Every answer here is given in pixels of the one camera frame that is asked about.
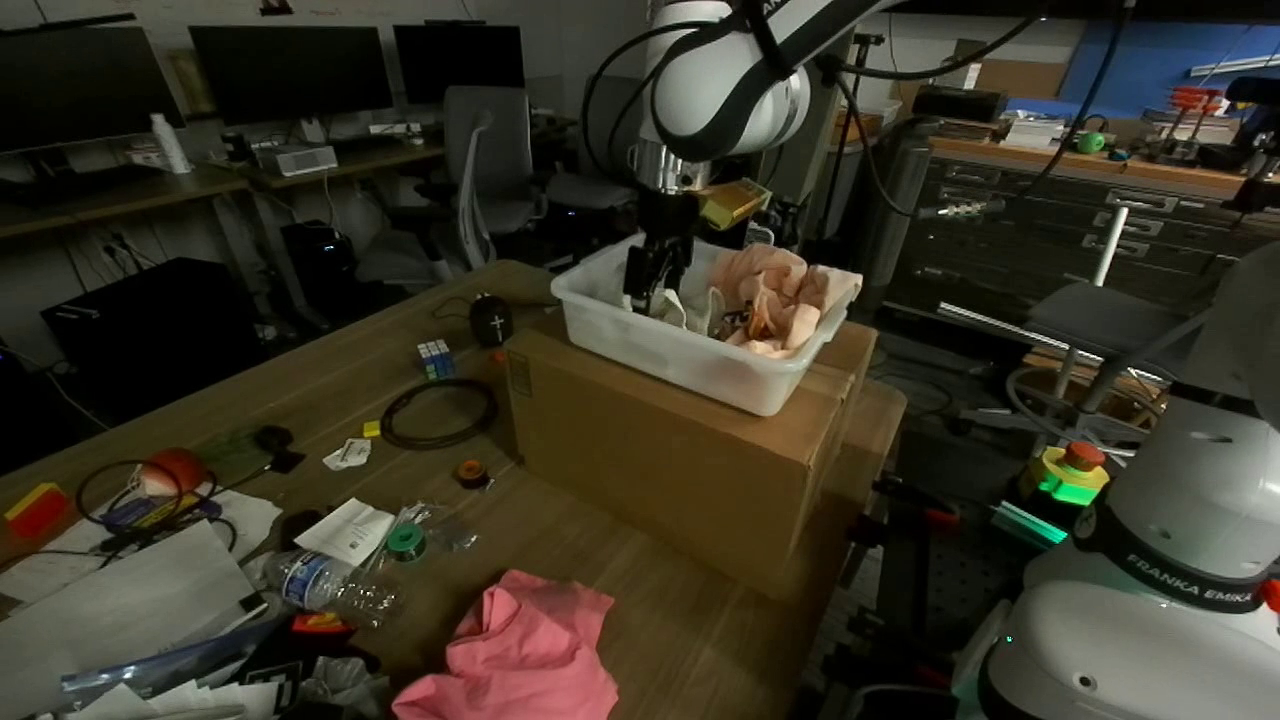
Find white plastic bin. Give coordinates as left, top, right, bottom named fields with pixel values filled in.
left=548, top=232, right=869, bottom=419

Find black robot mounting stand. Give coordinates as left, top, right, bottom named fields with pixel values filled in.
left=795, top=473, right=998, bottom=720

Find black workbench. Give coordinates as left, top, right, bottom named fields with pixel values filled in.
left=877, top=131, right=1280, bottom=331

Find black computer monitor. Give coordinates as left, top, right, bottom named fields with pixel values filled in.
left=188, top=21, right=401, bottom=131
left=0, top=13, right=149, bottom=151
left=393, top=16, right=528, bottom=109

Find long wooden office desk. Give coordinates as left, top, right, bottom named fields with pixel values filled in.
left=0, top=134, right=455, bottom=325

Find small orange tool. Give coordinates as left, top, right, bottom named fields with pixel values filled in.
left=289, top=607, right=358, bottom=640

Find grey office chair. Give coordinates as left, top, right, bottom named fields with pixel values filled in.
left=535, top=76, right=646, bottom=262
left=442, top=79, right=543, bottom=276

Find blue partition board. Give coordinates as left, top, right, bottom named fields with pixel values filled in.
left=1055, top=13, right=1280, bottom=131

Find small blue box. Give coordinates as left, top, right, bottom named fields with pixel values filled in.
left=413, top=334, right=455, bottom=381

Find tall cardboard box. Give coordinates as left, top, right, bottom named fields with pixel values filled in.
left=502, top=315, right=882, bottom=573

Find emergency stop button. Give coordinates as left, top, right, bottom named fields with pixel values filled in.
left=1028, top=436, right=1118, bottom=512

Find pale whitish cloth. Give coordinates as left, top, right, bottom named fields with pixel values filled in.
left=646, top=279, right=716, bottom=334

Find small white item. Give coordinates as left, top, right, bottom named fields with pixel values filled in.
left=320, top=436, right=379, bottom=474

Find clear plastic bottle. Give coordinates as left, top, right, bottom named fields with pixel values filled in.
left=264, top=544, right=403, bottom=630

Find red yellow flat item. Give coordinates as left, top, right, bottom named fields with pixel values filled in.
left=0, top=479, right=82, bottom=552

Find grey desk device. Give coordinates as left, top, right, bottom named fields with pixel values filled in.
left=273, top=138, right=344, bottom=183

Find low cardboard box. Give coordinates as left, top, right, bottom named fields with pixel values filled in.
left=775, top=377, right=914, bottom=612

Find white bottle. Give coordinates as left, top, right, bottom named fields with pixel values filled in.
left=149, top=109, right=195, bottom=179

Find black cable ring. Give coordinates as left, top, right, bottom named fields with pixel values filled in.
left=376, top=377, right=506, bottom=454

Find peach printed cloth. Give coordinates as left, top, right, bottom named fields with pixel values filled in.
left=702, top=241, right=838, bottom=360

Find black computer case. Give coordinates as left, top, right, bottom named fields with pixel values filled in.
left=38, top=254, right=268, bottom=424

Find small black item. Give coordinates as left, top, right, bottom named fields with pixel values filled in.
left=250, top=419, right=308, bottom=474

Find white paper sheets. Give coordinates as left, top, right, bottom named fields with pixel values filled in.
left=0, top=493, right=293, bottom=720

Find green tape roll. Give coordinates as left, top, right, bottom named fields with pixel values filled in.
left=379, top=519, right=433, bottom=562

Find grey stand plate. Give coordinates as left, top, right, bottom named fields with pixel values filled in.
left=1023, top=205, right=1194, bottom=360

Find white paper packet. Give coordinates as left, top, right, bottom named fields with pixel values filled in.
left=293, top=495, right=401, bottom=573

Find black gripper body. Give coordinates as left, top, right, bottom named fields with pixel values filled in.
left=631, top=193, right=706, bottom=276

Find black round object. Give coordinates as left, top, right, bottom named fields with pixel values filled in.
left=464, top=290, right=521, bottom=353

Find red round cap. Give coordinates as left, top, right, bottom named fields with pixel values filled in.
left=138, top=443, right=220, bottom=502

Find pink cloth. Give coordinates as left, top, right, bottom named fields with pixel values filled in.
left=389, top=569, right=625, bottom=720

